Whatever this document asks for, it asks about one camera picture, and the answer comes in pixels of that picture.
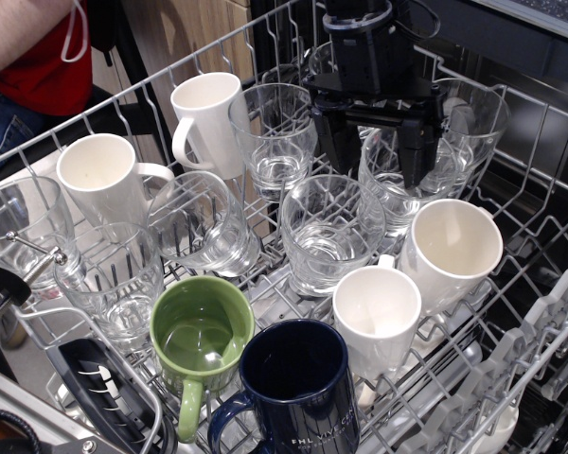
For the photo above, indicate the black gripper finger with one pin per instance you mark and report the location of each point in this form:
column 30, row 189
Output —
column 418, row 144
column 339, row 140

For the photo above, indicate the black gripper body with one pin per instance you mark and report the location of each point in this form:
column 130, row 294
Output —
column 374, row 82

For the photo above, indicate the green ceramic mug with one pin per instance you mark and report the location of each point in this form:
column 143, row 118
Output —
column 199, row 328

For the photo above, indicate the small white mug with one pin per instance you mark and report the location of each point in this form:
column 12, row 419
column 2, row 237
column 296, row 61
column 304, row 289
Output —
column 376, row 310

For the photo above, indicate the white mug left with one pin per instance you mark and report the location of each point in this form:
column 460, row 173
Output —
column 102, row 176

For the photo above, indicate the dark blue printed mug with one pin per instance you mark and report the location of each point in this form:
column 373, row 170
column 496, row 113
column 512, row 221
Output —
column 296, row 381

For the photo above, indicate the clear glass right middle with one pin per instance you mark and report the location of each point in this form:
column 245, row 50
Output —
column 380, row 171

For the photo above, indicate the clear glass back top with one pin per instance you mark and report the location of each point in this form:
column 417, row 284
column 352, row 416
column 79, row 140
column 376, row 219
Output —
column 322, row 60

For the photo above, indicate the clear glass centre back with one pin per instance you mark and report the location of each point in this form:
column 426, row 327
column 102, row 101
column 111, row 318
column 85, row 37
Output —
column 276, row 136

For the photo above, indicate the clear glass back right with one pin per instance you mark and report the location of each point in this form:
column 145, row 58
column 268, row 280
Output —
column 475, row 119

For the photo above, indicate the large white cup right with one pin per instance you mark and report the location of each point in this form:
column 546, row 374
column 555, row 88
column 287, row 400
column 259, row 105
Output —
column 451, row 247

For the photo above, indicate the tilted clear glass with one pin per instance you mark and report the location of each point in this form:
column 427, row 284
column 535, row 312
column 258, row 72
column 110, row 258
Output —
column 199, row 223

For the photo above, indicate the clear glass front left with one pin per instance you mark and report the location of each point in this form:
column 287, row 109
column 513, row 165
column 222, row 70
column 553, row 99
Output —
column 119, row 279

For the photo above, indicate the person in red shirt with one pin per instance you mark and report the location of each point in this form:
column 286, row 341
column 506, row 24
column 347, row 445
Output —
column 45, row 67

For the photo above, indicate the clear glass far left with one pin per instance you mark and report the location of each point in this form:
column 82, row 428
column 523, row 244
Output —
column 34, row 219

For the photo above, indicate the black clamp with metal screw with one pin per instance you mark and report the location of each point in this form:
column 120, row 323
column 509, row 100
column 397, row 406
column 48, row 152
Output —
column 15, row 290

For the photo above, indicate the tall white mug with handle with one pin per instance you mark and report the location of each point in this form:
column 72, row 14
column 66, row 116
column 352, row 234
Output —
column 204, row 139

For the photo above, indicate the grey wire dishwasher rack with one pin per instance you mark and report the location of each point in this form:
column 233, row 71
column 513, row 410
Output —
column 506, row 343

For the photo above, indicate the black plastic rack handle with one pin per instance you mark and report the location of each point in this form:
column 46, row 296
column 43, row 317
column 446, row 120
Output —
column 91, row 372

